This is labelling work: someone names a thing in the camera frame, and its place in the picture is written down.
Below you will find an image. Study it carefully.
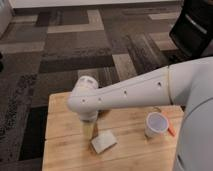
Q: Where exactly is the white plastic cup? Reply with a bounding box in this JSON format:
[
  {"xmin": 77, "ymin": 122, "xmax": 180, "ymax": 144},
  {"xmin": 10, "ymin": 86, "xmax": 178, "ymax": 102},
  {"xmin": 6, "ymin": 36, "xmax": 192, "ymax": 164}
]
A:
[{"xmin": 145, "ymin": 112, "xmax": 169, "ymax": 138}]

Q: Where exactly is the black office chair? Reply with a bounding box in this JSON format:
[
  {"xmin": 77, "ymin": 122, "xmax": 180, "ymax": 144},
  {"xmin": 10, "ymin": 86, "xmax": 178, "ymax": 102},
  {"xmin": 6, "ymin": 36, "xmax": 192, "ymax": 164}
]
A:
[{"xmin": 169, "ymin": 0, "xmax": 213, "ymax": 59}]

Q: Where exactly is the white sponge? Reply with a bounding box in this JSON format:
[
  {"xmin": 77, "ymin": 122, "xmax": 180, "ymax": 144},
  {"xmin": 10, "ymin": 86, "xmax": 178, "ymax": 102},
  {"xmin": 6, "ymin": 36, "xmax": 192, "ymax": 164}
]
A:
[{"xmin": 91, "ymin": 131, "xmax": 117, "ymax": 154}]

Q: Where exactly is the orange marker pen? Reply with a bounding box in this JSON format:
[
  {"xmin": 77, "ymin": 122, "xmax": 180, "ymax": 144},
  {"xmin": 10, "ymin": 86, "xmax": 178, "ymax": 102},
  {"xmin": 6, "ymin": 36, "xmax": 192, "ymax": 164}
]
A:
[{"xmin": 162, "ymin": 112, "xmax": 176, "ymax": 137}]

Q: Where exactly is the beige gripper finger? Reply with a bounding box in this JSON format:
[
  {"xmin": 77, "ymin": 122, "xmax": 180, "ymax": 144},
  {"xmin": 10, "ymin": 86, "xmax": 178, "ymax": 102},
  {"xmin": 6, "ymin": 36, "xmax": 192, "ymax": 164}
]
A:
[{"xmin": 83, "ymin": 122, "xmax": 93, "ymax": 139}]

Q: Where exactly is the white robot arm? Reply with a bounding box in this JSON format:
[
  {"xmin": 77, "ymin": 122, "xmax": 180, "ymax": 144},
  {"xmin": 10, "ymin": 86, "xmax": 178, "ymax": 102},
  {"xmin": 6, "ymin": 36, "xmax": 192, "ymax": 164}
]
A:
[{"xmin": 67, "ymin": 56, "xmax": 213, "ymax": 171}]

